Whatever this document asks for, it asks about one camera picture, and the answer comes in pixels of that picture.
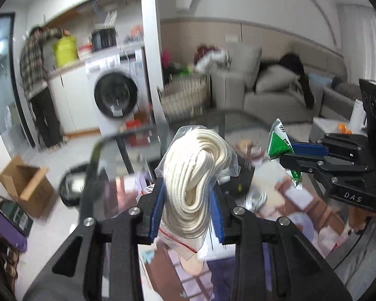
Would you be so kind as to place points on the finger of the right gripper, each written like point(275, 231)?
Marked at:
point(317, 165)
point(316, 147)

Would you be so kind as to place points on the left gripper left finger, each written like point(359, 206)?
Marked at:
point(138, 225)

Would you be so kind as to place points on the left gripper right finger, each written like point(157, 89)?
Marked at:
point(237, 226)

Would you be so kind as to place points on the green white medicine pouch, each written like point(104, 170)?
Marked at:
point(278, 141)

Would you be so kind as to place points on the anime print table mat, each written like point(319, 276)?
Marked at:
point(299, 272)

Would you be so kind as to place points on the grey sofa cushion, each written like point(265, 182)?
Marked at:
point(275, 78)

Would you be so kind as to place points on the black jacket on sofa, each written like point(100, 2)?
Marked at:
point(293, 63)

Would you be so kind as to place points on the grey fabric sofa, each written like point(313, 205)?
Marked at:
point(234, 87)

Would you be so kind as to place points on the open brown cardboard box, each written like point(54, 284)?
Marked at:
point(28, 186)

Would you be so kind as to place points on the white wicker laundry basket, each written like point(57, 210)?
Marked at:
point(185, 97)

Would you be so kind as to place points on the white front-load washing machine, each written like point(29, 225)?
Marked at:
point(119, 87)

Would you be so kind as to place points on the pile of clothes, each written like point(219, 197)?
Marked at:
point(208, 57)

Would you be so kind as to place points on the person in plaid shirt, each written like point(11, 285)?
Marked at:
point(35, 86)

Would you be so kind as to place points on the yellow green plastic bucket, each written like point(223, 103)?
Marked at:
point(65, 51)

